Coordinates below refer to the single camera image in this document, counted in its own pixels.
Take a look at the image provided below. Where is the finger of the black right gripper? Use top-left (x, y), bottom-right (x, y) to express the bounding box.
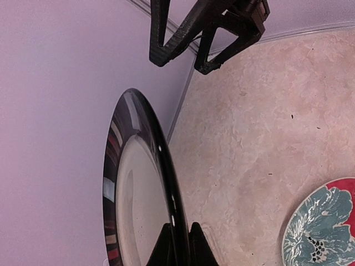
top-left (194, 15), bottom-right (263, 75)
top-left (149, 1), bottom-right (235, 67)

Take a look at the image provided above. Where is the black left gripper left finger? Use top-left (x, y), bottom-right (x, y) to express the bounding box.
top-left (147, 223), bottom-right (174, 266)

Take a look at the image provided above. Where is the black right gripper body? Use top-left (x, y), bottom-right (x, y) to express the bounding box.
top-left (221, 1), bottom-right (270, 32)

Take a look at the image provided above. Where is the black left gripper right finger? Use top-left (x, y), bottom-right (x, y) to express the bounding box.
top-left (189, 222), bottom-right (218, 266)

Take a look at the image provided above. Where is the black rimmed striped plate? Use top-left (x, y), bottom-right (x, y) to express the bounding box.
top-left (103, 89), bottom-right (190, 265)

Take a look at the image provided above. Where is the red teal floral plate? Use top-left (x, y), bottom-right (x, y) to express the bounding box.
top-left (281, 177), bottom-right (354, 265)

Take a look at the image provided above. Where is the left aluminium corner post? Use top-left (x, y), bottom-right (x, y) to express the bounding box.
top-left (124, 1), bottom-right (196, 140)

